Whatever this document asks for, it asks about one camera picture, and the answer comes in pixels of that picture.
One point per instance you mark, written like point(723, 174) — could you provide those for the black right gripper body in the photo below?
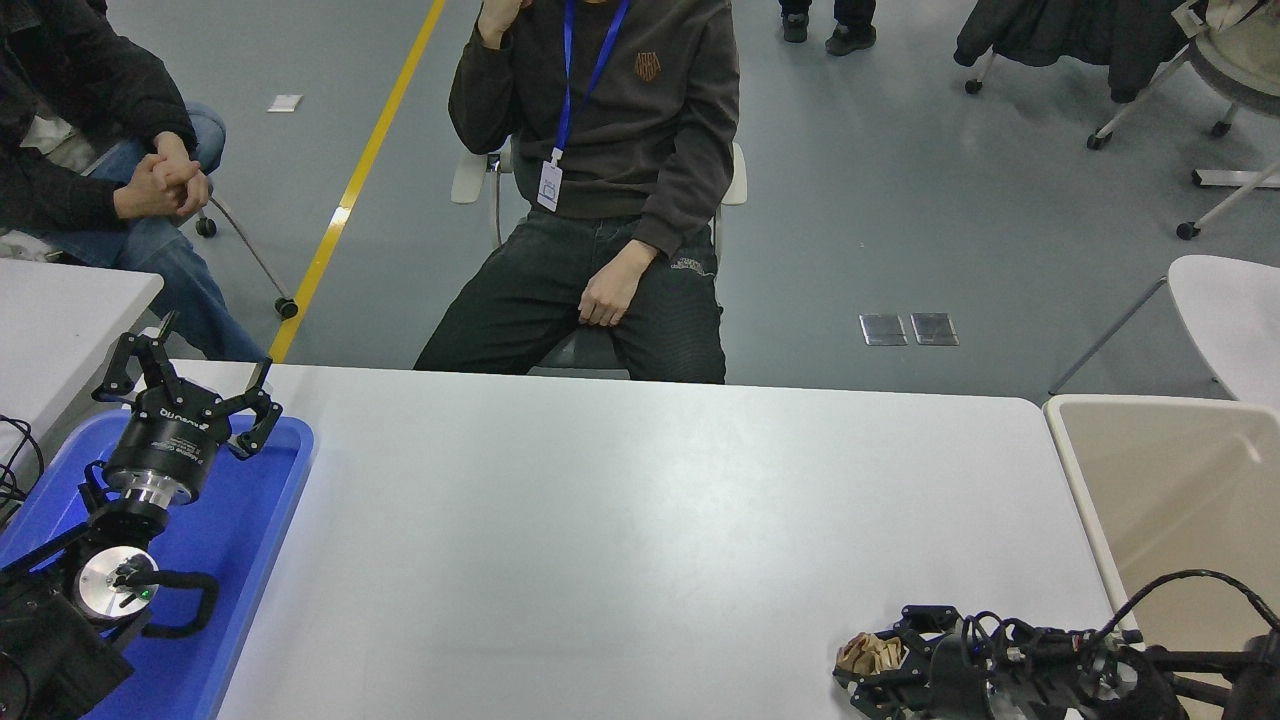
point(960, 685)

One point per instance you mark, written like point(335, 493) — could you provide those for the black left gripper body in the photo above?
point(165, 435)

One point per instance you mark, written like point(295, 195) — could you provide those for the tan paper ball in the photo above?
point(872, 653)

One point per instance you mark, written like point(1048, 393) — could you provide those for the person's right hand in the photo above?
point(502, 18)
point(150, 193)

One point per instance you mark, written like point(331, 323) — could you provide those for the person's left hand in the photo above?
point(188, 175)
point(615, 288)

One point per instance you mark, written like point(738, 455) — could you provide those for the white side table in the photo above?
point(60, 320)

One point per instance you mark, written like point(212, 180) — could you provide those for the blue plastic tray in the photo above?
point(250, 540)

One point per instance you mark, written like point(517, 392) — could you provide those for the person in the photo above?
point(60, 110)
point(660, 130)
point(850, 38)

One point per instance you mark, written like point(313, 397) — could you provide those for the large pale bin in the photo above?
point(1180, 500)

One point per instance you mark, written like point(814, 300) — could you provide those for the metal floor socket plate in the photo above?
point(934, 329)
point(883, 330)

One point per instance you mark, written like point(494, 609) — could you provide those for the white name badge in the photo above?
point(550, 185)

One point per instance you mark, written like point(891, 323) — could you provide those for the white shell chair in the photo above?
point(1230, 310)

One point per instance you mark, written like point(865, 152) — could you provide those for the white wheeled chair base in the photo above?
point(1235, 178)

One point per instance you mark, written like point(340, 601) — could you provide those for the white wheeled chair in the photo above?
point(972, 86)

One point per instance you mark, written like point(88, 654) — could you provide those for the dark jacket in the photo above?
point(1080, 30)

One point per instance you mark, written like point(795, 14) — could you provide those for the grey mesh wheeled chair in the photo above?
point(1240, 60)

